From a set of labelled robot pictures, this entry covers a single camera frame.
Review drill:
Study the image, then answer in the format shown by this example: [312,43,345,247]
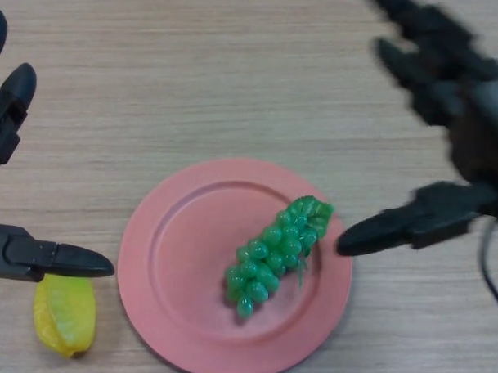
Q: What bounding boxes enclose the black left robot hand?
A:
[0,7,125,285]

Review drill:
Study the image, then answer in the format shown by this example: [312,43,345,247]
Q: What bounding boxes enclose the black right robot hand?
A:
[336,0,498,263]

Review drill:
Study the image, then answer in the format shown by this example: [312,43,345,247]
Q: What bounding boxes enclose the green grapes bunch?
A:
[222,192,335,326]

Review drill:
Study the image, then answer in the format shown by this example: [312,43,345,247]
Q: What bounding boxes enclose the pink round plate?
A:
[113,154,357,373]

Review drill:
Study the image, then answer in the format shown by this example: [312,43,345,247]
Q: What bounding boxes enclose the yellow starfruit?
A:
[31,273,99,361]

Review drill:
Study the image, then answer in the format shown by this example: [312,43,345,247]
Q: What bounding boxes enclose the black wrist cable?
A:
[478,218,498,315]

